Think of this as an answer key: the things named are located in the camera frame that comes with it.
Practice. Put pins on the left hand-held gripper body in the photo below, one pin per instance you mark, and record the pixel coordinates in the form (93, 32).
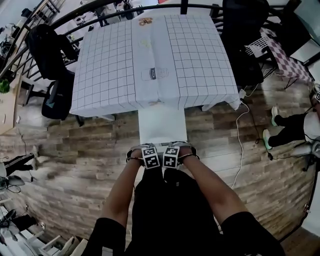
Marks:
(151, 158)

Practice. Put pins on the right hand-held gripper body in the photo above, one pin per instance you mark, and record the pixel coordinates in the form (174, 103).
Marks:
(171, 157)

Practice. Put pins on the person's left forearm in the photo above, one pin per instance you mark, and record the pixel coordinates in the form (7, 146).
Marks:
(120, 195)

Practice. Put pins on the person's right forearm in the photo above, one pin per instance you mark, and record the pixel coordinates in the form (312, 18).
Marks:
(215, 190)

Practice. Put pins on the table with grid tablecloth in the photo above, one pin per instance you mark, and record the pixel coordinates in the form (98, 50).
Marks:
(106, 117)

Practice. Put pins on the black mesh office chair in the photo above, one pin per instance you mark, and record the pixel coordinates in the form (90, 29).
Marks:
(245, 37)

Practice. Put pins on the person's left hand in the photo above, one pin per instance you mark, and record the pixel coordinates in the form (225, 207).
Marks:
(135, 154)

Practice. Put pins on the person in dark shirt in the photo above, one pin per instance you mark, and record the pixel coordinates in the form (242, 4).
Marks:
(170, 212)

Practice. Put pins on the white power strip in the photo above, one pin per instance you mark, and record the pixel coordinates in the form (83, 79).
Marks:
(242, 93)

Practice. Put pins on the purple checkered cloth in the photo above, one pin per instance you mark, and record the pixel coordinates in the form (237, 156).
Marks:
(287, 60)

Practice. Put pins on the black metal railing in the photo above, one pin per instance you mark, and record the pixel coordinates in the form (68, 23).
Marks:
(184, 6)

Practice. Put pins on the black jacket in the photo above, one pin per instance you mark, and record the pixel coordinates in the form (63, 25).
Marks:
(47, 50)

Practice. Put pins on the light wooden desk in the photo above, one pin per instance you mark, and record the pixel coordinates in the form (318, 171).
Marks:
(7, 110)

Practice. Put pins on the black monitor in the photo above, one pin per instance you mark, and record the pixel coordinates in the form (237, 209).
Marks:
(287, 32)

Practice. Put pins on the green potted plant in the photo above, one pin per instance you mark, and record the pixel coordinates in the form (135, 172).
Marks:
(3, 86)

